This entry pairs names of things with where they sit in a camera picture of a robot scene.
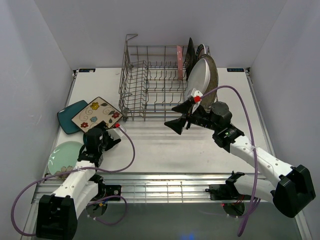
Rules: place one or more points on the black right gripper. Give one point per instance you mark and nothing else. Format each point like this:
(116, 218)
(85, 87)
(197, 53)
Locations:
(177, 124)

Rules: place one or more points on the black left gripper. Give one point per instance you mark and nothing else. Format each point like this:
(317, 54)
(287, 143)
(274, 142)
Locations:
(111, 142)

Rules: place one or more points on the speckled beige blue round plate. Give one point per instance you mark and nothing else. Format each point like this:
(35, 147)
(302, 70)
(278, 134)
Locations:
(207, 102)

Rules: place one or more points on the beige square flower plate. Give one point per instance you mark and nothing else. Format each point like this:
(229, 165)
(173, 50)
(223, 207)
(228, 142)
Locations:
(98, 111)

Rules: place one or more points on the grey wire dish rack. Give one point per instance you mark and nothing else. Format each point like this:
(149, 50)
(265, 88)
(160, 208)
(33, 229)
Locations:
(149, 87)

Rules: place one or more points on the white oval plate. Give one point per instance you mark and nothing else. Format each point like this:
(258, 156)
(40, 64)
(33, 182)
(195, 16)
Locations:
(199, 78)

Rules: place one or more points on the teal square plate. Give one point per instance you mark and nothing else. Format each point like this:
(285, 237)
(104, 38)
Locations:
(65, 116)

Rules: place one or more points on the black square floral plate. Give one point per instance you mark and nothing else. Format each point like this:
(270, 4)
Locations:
(189, 58)

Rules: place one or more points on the white plate teal red rim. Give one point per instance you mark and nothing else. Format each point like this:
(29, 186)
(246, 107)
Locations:
(201, 50)
(84, 138)

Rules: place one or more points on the pink polka dot plate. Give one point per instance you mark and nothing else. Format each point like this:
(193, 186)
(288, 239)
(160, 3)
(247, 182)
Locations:
(179, 50)

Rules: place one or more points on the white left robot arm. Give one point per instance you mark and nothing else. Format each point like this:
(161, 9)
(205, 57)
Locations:
(58, 213)

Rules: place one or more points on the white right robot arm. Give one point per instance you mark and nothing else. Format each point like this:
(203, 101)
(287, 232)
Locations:
(290, 188)

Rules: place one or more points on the light green round plate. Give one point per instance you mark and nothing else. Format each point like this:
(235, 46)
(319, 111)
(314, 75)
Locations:
(64, 157)

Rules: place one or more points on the right blue label sticker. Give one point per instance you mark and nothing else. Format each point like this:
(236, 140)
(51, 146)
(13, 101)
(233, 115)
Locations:
(235, 70)

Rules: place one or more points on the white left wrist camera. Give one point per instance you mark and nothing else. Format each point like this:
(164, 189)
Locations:
(117, 131)

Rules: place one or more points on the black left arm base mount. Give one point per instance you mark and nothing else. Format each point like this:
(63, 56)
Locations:
(114, 191)

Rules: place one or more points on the aluminium table frame rail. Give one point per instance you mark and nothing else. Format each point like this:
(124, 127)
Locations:
(172, 168)

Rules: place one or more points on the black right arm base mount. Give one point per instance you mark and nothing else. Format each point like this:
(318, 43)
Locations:
(221, 192)

